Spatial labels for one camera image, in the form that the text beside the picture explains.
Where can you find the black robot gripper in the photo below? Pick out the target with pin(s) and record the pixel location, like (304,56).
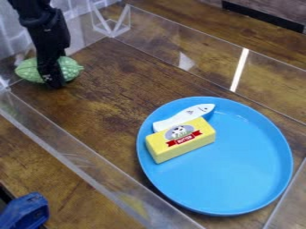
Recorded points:
(52,39)

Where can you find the green textured toy vegetable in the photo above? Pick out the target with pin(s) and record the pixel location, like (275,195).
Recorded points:
(28,69)

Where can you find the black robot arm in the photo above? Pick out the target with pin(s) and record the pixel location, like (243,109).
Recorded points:
(34,12)

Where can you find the blue round plastic tray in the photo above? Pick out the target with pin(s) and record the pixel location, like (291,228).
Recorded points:
(236,175)

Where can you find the white grid patterned cloth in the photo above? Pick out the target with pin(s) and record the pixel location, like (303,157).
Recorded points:
(16,42)

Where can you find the white toy fish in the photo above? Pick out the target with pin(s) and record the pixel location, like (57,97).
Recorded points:
(201,110)

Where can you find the yellow toy butter block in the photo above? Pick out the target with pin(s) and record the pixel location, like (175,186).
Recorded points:
(180,140)

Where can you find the clear acrylic barrier wall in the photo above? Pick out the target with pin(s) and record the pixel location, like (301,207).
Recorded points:
(149,51)

